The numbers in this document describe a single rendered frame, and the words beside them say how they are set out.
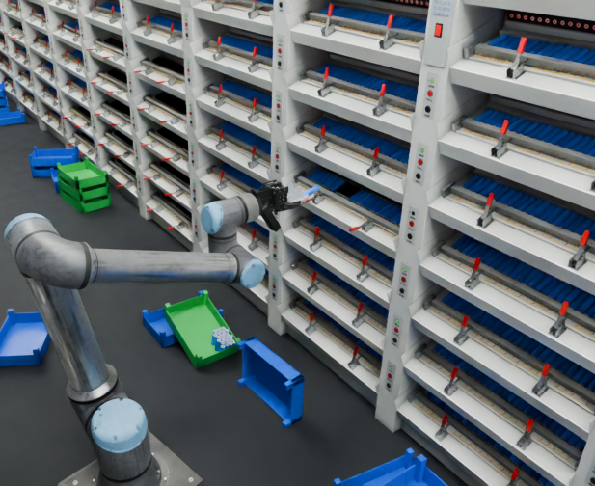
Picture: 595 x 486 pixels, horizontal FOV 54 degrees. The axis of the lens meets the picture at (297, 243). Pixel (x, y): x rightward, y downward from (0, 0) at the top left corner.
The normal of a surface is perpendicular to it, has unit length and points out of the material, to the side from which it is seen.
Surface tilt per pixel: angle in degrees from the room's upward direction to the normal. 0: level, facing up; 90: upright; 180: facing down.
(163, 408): 0
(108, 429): 7
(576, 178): 22
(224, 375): 0
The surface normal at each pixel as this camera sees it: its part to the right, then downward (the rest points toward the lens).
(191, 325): 0.23, -0.71
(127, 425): 0.07, -0.82
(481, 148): -0.26, -0.73
